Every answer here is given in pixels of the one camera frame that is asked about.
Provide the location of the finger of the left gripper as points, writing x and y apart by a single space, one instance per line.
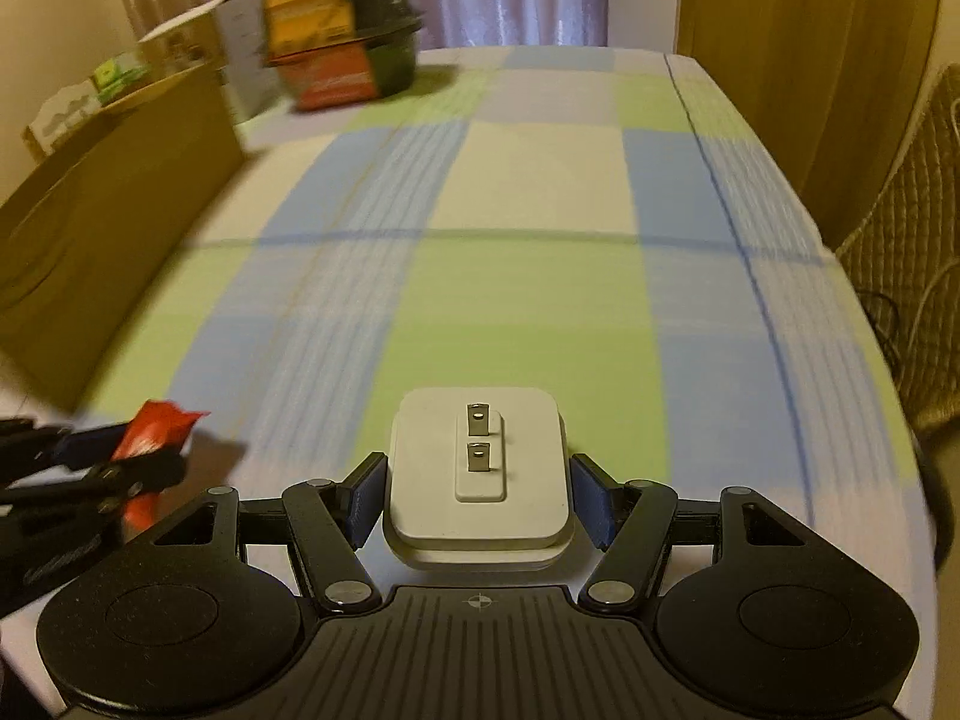
100 493
28 448

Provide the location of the checkered tablecloth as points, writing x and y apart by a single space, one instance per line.
599 223

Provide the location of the orange black food container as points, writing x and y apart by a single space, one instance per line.
330 53

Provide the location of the white power adapter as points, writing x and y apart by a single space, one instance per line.
478 480

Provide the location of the brown cardboard box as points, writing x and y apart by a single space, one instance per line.
87 232

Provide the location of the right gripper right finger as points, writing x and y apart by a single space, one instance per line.
630 524

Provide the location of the red snack packet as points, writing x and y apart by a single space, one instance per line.
159 425

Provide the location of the wicker chair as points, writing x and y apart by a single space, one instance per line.
903 258

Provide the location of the white product box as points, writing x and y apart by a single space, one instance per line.
227 35

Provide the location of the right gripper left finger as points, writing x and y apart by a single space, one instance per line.
327 522

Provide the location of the green snack bag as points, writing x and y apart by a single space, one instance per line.
118 76

